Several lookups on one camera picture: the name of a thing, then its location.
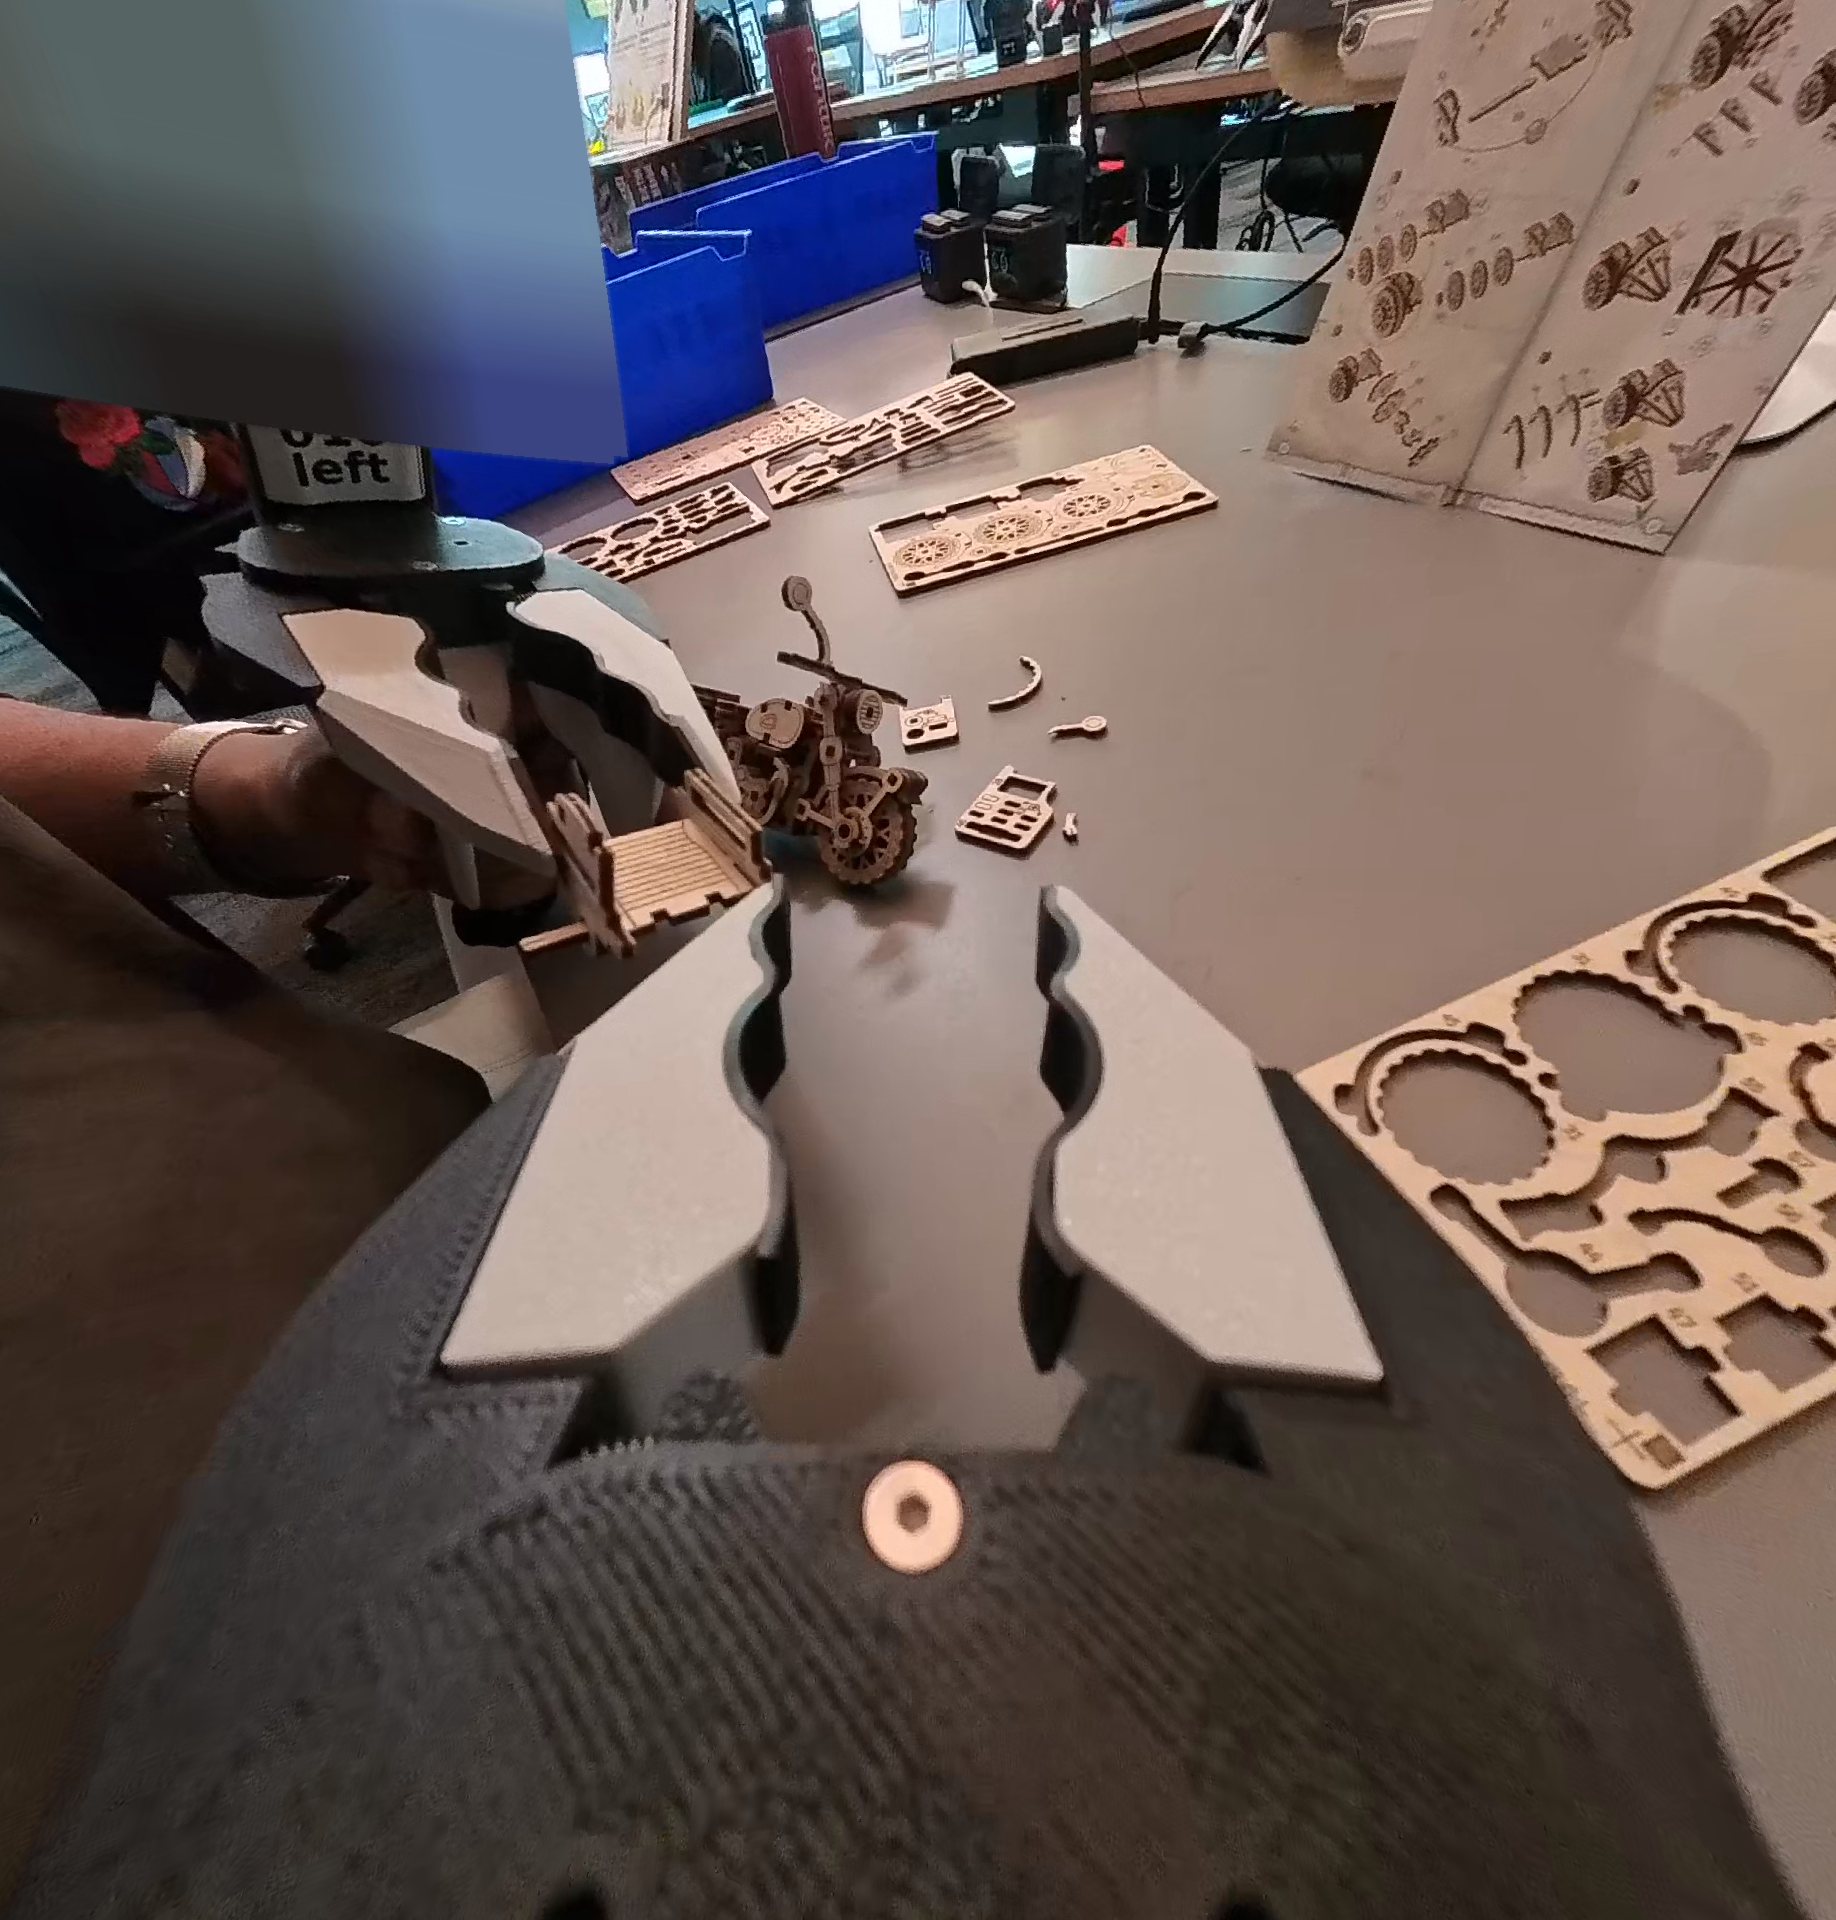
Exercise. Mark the printed instruction booklet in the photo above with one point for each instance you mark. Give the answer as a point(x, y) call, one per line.
point(1532, 272)

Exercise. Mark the wooden grid piece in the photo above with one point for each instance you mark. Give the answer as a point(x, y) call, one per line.
point(1011, 811)

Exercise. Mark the metal wristwatch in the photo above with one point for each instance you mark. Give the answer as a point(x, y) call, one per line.
point(184, 758)

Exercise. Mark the long wooden sheet with gears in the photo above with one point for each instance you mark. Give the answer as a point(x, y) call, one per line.
point(1037, 519)

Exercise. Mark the black battery chargers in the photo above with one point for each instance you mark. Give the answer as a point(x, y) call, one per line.
point(951, 263)

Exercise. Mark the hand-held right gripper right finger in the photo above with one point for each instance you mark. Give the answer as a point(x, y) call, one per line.
point(1200, 1199)

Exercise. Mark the curved wooden piece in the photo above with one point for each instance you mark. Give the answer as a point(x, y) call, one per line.
point(1030, 680)

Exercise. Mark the person's left hand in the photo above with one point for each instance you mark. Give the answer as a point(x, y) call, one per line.
point(302, 816)

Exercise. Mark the dark red bottle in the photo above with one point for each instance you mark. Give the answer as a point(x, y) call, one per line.
point(799, 82)

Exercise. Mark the black power strip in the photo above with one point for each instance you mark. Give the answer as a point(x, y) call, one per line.
point(1037, 350)

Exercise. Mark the wooden slatted model part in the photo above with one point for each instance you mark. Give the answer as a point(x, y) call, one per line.
point(681, 869)

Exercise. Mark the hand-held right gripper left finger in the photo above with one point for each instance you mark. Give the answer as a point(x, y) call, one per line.
point(635, 1199)

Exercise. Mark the small square wooden piece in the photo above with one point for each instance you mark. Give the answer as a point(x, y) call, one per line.
point(929, 723)

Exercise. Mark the person's left forearm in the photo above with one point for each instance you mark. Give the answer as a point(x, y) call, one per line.
point(60, 780)

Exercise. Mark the wooden sheet with round holes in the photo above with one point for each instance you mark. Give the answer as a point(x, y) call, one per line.
point(1685, 1127)

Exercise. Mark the blue plastic bin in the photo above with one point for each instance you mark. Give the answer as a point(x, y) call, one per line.
point(844, 212)
point(681, 360)

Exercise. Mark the black chair wheel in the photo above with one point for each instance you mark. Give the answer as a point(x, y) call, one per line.
point(333, 932)

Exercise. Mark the grey desk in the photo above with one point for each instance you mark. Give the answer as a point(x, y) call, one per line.
point(1381, 749)

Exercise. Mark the wooden motorcycle model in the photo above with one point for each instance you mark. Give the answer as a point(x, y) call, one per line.
point(844, 780)

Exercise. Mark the standing printed board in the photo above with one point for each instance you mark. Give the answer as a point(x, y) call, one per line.
point(649, 76)

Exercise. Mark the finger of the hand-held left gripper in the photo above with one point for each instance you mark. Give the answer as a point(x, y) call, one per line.
point(603, 645)
point(423, 723)

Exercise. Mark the wooden lattice parts sheet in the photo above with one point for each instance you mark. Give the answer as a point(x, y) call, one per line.
point(889, 434)

